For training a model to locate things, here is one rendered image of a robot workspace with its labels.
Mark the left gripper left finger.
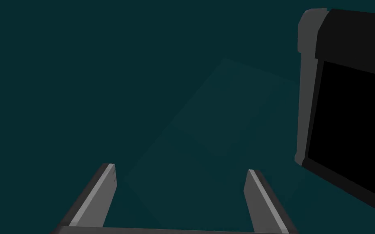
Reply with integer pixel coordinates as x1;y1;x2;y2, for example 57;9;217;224
58;163;118;228

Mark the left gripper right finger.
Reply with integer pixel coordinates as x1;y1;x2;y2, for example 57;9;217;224
243;169;298;234

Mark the black and grey appliance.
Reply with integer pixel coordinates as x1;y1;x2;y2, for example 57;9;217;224
294;8;375;221

